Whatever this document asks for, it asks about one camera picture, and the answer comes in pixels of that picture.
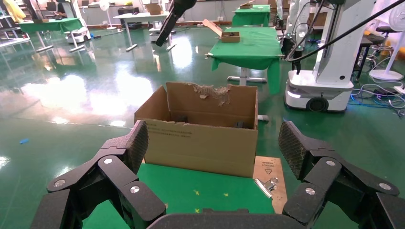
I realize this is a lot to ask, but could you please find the black round stool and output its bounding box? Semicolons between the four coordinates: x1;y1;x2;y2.
374;26;396;36

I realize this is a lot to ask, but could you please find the brown cardboard box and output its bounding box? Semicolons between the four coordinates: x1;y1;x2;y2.
145;3;165;16

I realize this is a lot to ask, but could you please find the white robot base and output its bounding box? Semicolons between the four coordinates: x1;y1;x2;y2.
64;27;91;44

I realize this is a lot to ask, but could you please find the large open cardboard carton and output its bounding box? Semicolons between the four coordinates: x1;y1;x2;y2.
134;81;259;179

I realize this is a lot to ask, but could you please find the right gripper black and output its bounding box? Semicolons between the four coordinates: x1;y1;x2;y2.
155;0;197;47

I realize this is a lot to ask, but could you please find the white standing fan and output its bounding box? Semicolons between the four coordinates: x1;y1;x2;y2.
98;0;117;31
369;3;405;81

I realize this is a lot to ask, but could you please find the green cloth covered table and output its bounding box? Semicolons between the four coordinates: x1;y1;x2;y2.
19;18;84;53
232;4;272;28
209;27;282;95

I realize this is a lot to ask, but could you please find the silver binder clip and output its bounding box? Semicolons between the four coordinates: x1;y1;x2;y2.
254;177;279;199

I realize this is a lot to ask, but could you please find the white wheeled robot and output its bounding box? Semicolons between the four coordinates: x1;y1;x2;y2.
284;0;377;113

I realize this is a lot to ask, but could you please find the white table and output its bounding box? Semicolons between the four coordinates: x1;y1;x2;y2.
113;12;178;53

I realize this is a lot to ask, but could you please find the white robot arm black gripper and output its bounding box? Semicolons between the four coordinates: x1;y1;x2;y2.
280;0;306;75

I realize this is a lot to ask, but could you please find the open flat cardboard box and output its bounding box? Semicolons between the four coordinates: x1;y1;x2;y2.
202;19;241;43

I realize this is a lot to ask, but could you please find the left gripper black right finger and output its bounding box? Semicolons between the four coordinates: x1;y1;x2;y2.
278;121;405;229

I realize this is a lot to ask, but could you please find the green table cloth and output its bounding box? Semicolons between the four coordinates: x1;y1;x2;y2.
82;163;275;229

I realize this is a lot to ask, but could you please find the yellow cloth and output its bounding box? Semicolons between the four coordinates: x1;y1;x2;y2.
3;0;27;23

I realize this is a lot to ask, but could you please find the floor cable bundle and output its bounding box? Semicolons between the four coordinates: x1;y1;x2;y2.
349;83;405;118

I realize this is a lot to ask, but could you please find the hanging black cable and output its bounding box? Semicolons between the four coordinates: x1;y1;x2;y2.
285;0;405;62

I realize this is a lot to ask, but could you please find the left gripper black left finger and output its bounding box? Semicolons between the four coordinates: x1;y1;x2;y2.
30;120;167;229

